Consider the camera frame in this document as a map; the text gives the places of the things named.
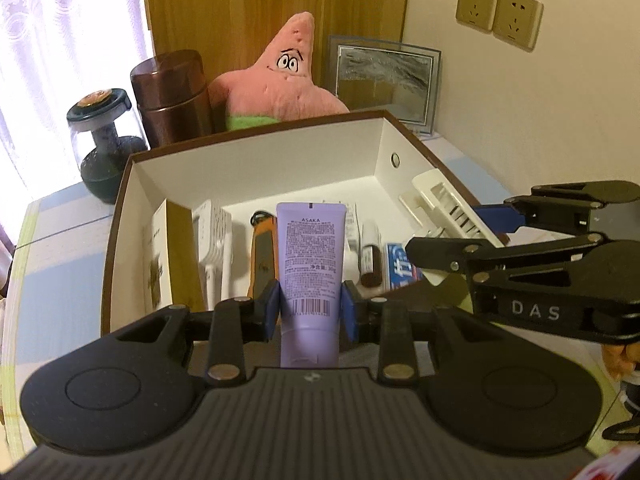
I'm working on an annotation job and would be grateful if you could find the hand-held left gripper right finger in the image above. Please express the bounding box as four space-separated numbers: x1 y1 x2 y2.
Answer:
340 280 496 384

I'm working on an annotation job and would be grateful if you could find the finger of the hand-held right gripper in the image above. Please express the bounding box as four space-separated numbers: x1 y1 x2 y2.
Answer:
404 232 609 281
472 179 634 236

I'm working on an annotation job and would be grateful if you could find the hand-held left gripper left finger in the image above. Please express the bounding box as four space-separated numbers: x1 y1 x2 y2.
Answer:
115 280 281 385

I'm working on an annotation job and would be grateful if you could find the orange utility knife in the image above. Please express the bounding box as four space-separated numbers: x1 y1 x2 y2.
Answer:
248 210 278 301

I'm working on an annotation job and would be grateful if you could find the small dark dropper bottle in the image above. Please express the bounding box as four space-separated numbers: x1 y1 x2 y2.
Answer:
360 220 384 289

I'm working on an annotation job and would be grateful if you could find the white hair claw clip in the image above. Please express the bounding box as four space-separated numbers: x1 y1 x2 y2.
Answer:
398 170 506 289

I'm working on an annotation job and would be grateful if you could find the purple cream tube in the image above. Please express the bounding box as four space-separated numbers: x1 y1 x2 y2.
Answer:
276 201 347 369

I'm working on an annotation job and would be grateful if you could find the blue dental floss pick box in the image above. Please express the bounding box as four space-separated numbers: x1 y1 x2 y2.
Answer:
385 242 431 294

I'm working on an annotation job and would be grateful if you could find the white toothpaste tube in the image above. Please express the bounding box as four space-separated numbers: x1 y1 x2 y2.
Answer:
345 203 362 281

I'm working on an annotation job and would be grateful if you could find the white and gold box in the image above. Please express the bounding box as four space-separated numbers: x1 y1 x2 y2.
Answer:
144 199 195 314

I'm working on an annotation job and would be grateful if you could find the brown storage box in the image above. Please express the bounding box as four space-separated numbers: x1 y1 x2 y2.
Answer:
100 109 511 341

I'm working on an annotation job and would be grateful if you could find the person's right hand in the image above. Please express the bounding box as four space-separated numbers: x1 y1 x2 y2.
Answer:
602 342 640 380

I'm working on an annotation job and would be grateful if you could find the pink starfish plush toy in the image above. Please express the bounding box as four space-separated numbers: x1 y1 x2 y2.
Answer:
207 12 351 131

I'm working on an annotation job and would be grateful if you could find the brown metal thermos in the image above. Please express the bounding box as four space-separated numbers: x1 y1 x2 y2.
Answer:
130 50 214 150

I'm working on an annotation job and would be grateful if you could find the glass jar with dark lid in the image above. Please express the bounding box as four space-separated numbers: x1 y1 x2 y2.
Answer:
67 88 150 205

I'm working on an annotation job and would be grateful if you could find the wooden cabinet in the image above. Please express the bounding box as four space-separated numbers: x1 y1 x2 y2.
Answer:
141 0 414 127

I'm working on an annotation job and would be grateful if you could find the lilac lace curtain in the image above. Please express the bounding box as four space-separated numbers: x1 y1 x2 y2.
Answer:
0 0 154 201

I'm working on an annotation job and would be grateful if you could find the grey picture frame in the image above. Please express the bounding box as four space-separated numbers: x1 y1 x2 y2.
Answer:
322 35 444 135

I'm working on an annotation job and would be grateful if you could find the beige wall power socket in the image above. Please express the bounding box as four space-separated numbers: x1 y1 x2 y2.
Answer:
456 0 499 24
492 0 545 51

